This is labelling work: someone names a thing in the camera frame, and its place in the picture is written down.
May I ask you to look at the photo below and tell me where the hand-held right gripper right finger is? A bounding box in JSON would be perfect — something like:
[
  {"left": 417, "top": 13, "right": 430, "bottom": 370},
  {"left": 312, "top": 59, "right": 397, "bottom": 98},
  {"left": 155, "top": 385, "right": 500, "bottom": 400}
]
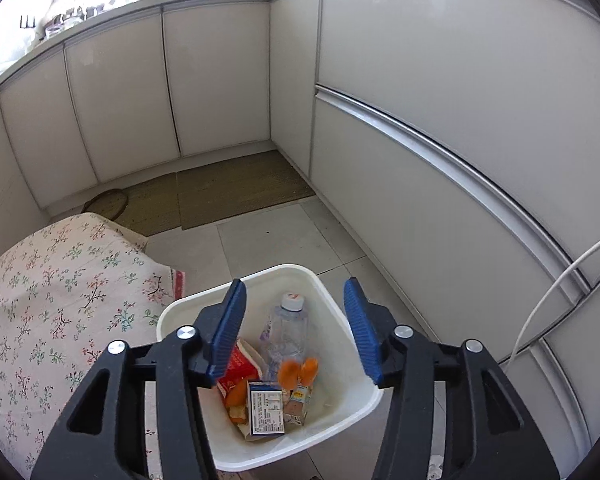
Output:
[{"left": 343, "top": 276, "right": 561, "bottom": 480}]

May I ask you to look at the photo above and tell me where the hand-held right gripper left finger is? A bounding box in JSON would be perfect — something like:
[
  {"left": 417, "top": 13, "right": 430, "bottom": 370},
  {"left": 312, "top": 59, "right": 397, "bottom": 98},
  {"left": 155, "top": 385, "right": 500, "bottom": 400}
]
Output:
[{"left": 30, "top": 278, "right": 247, "bottom": 480}]

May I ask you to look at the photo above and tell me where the red snack box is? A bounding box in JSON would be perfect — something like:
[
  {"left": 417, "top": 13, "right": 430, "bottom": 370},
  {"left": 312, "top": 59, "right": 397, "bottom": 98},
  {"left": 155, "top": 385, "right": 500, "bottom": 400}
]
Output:
[{"left": 217, "top": 337, "right": 264, "bottom": 401}]

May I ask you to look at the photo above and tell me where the clear plastic bottle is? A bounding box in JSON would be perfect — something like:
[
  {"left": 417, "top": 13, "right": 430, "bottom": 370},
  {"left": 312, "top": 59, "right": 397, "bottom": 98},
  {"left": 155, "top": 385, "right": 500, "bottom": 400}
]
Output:
[{"left": 260, "top": 292, "right": 309, "bottom": 367}]

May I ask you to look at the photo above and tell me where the white plastic bin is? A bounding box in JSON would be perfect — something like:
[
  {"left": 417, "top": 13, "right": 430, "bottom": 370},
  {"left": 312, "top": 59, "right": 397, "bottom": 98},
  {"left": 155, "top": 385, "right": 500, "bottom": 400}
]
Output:
[{"left": 156, "top": 263, "right": 385, "bottom": 472}]

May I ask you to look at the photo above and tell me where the small blue white box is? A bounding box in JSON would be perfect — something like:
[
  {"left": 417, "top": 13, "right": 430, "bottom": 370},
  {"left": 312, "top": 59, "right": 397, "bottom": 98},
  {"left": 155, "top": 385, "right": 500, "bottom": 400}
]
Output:
[{"left": 246, "top": 381, "right": 287, "bottom": 436}]

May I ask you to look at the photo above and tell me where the orange snack packet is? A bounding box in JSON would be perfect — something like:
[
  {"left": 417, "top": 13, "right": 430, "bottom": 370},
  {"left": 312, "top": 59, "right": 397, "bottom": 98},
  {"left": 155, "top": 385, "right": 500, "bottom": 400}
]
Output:
[{"left": 278, "top": 356, "right": 320, "bottom": 424}]

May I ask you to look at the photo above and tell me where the woven floor mat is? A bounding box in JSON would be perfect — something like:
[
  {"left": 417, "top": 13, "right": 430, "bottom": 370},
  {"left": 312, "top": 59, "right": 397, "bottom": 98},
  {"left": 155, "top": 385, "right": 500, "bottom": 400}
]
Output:
[
  {"left": 111, "top": 172, "right": 183, "bottom": 239},
  {"left": 175, "top": 150, "right": 316, "bottom": 231}
]

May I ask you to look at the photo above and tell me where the floral tablecloth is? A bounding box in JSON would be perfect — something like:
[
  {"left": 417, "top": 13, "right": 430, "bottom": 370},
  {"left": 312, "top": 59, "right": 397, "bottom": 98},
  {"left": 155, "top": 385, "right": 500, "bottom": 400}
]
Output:
[{"left": 0, "top": 212, "right": 187, "bottom": 480}]

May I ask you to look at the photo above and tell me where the round woven fan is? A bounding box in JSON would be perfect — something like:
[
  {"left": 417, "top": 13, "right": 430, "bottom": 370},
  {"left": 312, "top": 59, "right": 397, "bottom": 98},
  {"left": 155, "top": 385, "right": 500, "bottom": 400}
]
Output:
[{"left": 82, "top": 188, "right": 129, "bottom": 221}]

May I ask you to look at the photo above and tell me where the white kitchen cabinet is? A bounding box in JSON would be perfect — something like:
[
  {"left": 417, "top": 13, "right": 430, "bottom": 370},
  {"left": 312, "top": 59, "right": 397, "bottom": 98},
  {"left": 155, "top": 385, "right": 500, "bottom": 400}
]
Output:
[{"left": 0, "top": 0, "right": 600, "bottom": 480}]

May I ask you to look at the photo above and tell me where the row of small jars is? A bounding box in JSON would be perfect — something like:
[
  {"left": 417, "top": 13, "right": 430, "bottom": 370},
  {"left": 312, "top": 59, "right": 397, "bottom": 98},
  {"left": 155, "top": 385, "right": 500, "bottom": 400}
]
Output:
[{"left": 42, "top": 5, "right": 107, "bottom": 39}]

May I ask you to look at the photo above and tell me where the white cable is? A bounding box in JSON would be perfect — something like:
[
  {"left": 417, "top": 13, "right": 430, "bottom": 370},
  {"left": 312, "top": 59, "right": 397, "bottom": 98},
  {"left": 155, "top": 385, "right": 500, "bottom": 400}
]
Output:
[{"left": 507, "top": 230, "right": 600, "bottom": 367}]

